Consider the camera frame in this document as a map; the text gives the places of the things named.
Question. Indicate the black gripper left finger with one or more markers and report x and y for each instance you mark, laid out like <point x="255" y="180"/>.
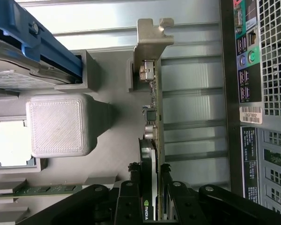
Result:
<point x="128" y="204"/>

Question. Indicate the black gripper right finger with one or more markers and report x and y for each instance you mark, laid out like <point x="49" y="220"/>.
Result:
<point x="182" y="204"/>

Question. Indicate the green RAM stick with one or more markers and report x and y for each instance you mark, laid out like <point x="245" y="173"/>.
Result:
<point x="37" y="189"/>

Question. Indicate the grey parts rack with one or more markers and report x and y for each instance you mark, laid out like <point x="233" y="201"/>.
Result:
<point x="61" y="124"/>

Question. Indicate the open black PC case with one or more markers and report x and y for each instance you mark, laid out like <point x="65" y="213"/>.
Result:
<point x="229" y="93"/>

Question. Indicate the silver CPU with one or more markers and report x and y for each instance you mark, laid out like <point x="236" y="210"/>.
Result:
<point x="9" y="145"/>

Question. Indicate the hard disk blue caddy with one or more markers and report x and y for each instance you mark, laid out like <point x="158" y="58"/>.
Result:
<point x="49" y="47"/>

